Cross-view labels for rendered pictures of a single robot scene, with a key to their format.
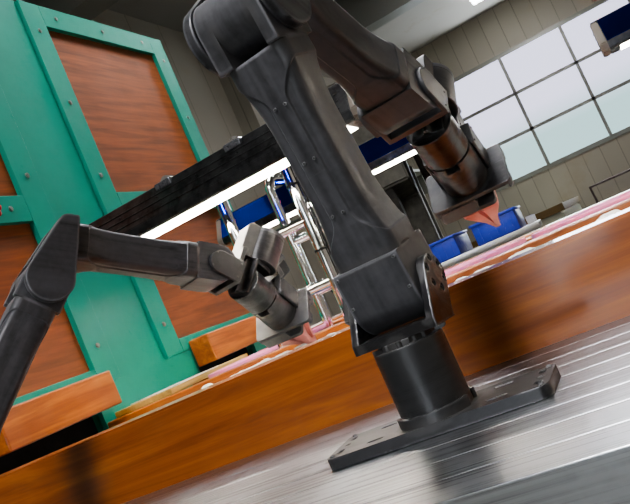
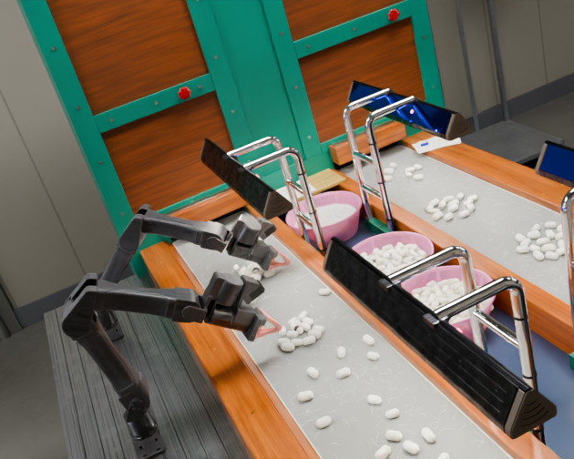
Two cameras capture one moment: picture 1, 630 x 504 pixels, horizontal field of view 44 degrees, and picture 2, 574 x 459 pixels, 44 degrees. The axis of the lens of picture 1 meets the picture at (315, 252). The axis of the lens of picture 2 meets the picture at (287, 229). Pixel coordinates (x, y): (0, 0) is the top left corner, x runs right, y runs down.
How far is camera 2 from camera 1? 1.80 m
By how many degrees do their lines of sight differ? 59
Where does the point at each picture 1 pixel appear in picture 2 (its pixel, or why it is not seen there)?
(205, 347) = (334, 155)
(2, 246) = (193, 110)
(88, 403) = (222, 209)
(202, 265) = (203, 242)
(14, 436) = not seen: hidden behind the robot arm
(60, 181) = (244, 49)
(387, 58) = (159, 310)
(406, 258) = (124, 401)
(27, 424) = not seen: hidden behind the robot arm
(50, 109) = not seen: outside the picture
